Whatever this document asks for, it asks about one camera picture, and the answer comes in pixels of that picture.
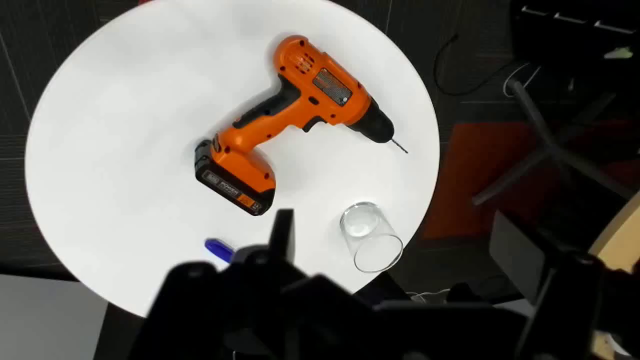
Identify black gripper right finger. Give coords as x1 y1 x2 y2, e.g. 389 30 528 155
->
489 209 608 360

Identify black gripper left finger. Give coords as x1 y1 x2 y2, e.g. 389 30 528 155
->
129 207 376 360

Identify blue pen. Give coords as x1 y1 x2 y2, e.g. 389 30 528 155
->
203 236 238 263

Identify clear drinking glass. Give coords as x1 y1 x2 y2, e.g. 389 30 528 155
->
339 200 406 276

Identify light wooden desk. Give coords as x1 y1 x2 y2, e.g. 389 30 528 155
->
589 190 640 276

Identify orange floor mat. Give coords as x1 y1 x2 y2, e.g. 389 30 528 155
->
424 119 558 242

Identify black office chair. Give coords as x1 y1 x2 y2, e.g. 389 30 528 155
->
471 59 640 209

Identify orange black cordless drill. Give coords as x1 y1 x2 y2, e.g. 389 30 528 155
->
193 33 411 218

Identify black floor cable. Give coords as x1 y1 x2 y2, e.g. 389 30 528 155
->
432 30 530 100

